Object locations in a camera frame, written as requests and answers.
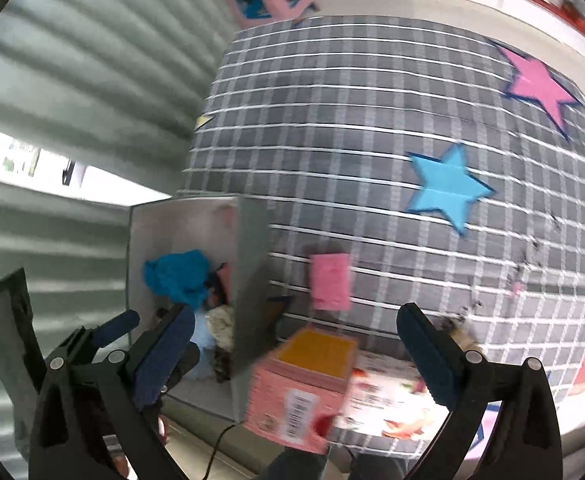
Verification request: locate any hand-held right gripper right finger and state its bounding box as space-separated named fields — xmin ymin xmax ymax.
xmin=397 ymin=302 xmax=564 ymax=480

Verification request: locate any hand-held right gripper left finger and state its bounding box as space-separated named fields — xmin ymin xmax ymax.
xmin=28 ymin=304 xmax=196 ymax=480

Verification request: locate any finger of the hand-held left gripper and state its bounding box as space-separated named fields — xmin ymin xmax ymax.
xmin=61 ymin=309 xmax=141 ymax=362
xmin=158 ymin=341 xmax=202 ymax=402

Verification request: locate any large blue cloth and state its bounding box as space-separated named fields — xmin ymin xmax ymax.
xmin=144 ymin=249 xmax=212 ymax=309

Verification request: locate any red knit sock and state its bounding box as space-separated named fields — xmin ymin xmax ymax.
xmin=211 ymin=261 xmax=233 ymax=295

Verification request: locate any grey fabric storage box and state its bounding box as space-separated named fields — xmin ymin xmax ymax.
xmin=126 ymin=195 xmax=279 ymax=422

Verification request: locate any beige fabric item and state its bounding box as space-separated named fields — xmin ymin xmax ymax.
xmin=206 ymin=305 xmax=236 ymax=352

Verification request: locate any printed plastic packet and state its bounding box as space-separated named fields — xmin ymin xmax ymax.
xmin=333 ymin=352 xmax=451 ymax=443

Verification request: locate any pink cardboard box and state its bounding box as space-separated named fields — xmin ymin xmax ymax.
xmin=245 ymin=326 xmax=359 ymax=454

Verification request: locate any window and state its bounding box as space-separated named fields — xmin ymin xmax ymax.
xmin=0 ymin=124 xmax=170 ymax=207

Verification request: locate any person's trouser leg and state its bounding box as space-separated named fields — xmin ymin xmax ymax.
xmin=260 ymin=447 xmax=331 ymax=480

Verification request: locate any grey checked star bedsheet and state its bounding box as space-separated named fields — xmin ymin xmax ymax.
xmin=177 ymin=15 xmax=585 ymax=466

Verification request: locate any grey-green curtain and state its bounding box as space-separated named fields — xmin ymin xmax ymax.
xmin=0 ymin=0 xmax=243 ymax=461

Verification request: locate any black cable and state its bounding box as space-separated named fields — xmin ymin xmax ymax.
xmin=206 ymin=421 xmax=247 ymax=480

